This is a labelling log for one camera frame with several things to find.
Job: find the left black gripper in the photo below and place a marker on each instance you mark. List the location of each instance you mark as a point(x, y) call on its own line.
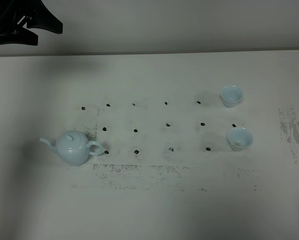
point(12, 11)

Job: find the near pale blue teacup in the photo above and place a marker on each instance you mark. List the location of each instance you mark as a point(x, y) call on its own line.
point(239, 138)

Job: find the pale blue teacup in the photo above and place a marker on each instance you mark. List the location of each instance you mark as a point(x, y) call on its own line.
point(231, 95)
point(239, 138)

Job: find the pale blue porcelain teapot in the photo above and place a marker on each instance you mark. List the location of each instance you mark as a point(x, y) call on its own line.
point(74, 148)

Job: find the far pale blue teacup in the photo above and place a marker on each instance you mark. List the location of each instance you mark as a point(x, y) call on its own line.
point(231, 95)

